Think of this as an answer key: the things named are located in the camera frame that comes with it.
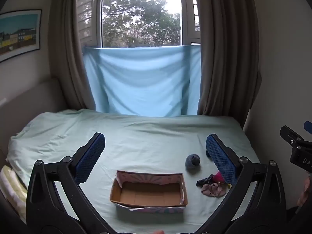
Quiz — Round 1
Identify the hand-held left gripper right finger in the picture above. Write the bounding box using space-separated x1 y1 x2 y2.
195 134 286 234

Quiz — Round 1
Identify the cream folded bedding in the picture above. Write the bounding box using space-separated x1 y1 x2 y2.
0 164 28 223

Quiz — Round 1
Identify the framed wall picture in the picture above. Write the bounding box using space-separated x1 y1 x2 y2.
0 9 42 63

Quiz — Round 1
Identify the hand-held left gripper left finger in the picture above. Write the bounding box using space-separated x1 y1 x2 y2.
26 132 115 234

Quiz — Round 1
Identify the black patterned cloth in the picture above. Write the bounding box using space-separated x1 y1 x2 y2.
196 174 215 188

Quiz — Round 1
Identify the person's right hand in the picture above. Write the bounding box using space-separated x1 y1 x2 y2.
297 175 312 208

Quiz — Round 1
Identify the pale pink cloth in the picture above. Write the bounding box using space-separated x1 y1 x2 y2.
201 182 227 197

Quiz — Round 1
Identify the grey-blue sock ball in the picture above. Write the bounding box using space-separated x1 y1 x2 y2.
185 153 201 170

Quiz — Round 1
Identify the window with white frame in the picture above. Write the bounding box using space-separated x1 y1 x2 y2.
77 0 202 48

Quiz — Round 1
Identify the brown curtain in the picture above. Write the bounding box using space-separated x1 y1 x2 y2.
48 0 103 111
196 0 263 130

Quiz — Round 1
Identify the bed with pale green sheet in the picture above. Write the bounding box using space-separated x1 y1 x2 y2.
6 108 261 228

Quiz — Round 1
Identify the cardboard box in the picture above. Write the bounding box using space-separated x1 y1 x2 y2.
110 171 189 214

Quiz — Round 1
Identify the tree outside window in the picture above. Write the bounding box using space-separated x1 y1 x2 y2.
102 0 182 48

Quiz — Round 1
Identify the light blue hanging sheet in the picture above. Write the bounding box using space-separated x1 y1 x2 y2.
82 45 203 117

